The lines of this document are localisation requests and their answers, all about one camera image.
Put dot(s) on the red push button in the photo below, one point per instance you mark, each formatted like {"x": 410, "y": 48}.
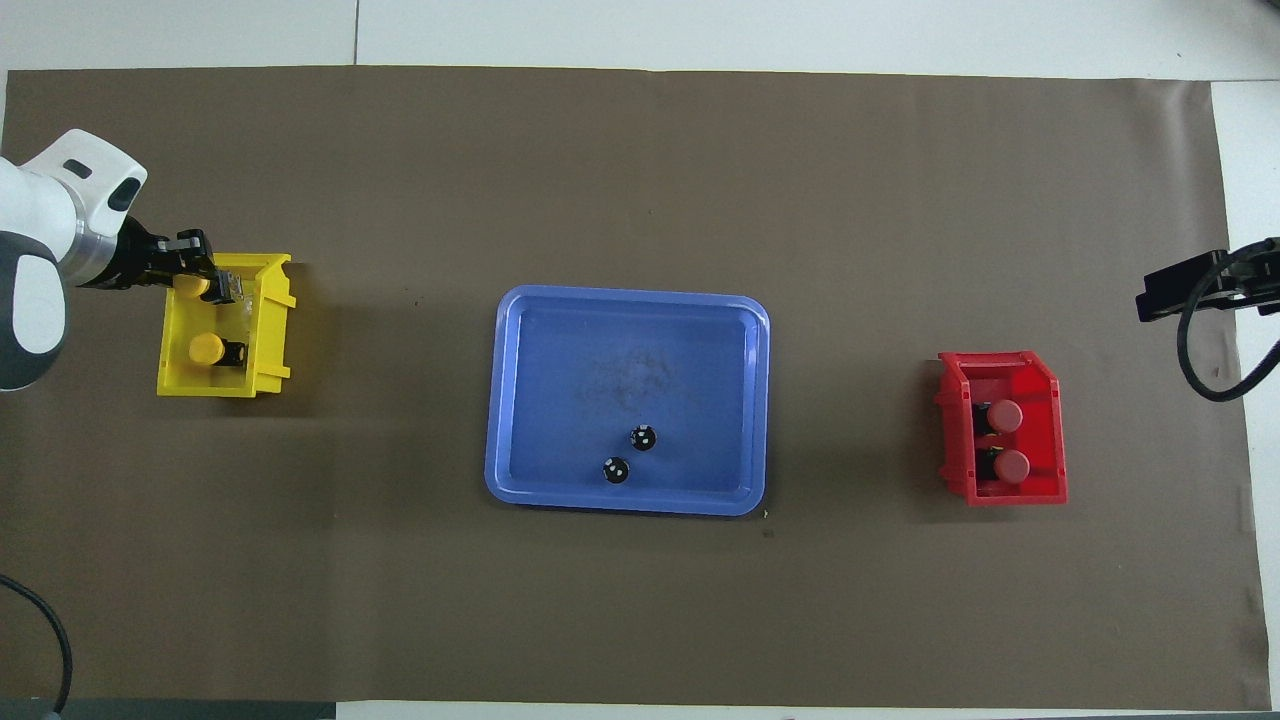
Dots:
{"x": 1006, "y": 416}
{"x": 1012, "y": 466}

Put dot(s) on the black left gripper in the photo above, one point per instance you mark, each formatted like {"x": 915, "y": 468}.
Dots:
{"x": 140, "y": 262}

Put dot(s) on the yellow plastic bin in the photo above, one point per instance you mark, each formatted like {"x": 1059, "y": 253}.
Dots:
{"x": 262, "y": 340}

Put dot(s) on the yellow push button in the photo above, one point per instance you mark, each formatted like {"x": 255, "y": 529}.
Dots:
{"x": 192, "y": 288}
{"x": 205, "y": 349}

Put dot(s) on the brown table mat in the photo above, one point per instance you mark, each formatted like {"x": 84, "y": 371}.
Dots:
{"x": 640, "y": 620}

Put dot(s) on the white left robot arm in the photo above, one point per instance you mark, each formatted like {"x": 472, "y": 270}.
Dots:
{"x": 40, "y": 300}

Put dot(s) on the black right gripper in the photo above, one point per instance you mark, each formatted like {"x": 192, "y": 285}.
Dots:
{"x": 1180, "y": 288}

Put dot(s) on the blue plastic tray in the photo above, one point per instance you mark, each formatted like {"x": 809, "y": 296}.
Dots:
{"x": 620, "y": 350}

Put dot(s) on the red plastic bin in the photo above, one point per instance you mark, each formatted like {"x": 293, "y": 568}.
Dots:
{"x": 1040, "y": 400}

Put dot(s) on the black cylindrical capacitor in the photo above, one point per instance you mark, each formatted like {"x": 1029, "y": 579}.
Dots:
{"x": 643, "y": 437}
{"x": 616, "y": 470}

